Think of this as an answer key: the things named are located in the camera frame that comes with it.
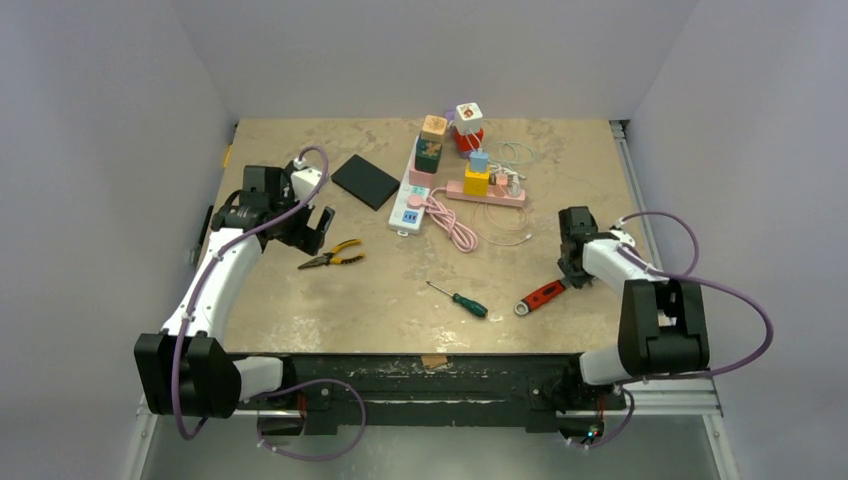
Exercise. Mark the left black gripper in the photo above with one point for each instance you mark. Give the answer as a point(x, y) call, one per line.
point(304, 237)

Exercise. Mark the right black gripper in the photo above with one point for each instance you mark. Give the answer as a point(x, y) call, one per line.
point(573, 258)

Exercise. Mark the yellow handled pliers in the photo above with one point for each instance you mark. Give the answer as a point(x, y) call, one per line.
point(333, 256)

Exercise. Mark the black box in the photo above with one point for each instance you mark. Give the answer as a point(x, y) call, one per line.
point(365, 181)

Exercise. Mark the red handled adjustable wrench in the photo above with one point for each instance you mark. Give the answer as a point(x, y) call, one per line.
point(539, 297)

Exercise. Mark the white power strip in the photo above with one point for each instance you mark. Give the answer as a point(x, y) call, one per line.
point(409, 207)

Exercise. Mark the green handled screwdriver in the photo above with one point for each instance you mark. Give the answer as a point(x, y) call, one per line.
point(471, 306)

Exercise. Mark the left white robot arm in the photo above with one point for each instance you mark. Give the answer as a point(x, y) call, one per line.
point(185, 362)

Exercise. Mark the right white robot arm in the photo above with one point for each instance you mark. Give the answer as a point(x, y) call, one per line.
point(662, 325)

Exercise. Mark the dark green cube charger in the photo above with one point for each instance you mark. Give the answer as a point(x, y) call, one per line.
point(427, 155)

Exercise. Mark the yellow cube charger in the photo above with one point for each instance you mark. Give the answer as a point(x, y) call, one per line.
point(475, 184)

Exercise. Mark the pink power strip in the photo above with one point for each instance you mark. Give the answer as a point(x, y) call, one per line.
point(453, 190)

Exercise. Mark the blue cube charger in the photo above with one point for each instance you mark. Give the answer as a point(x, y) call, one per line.
point(478, 161)

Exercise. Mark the red cube charger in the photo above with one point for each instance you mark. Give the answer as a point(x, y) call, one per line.
point(467, 143)

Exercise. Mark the white cube charger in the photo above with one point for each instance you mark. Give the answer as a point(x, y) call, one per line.
point(468, 118)

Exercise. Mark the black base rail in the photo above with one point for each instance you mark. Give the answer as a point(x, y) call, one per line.
point(540, 393)

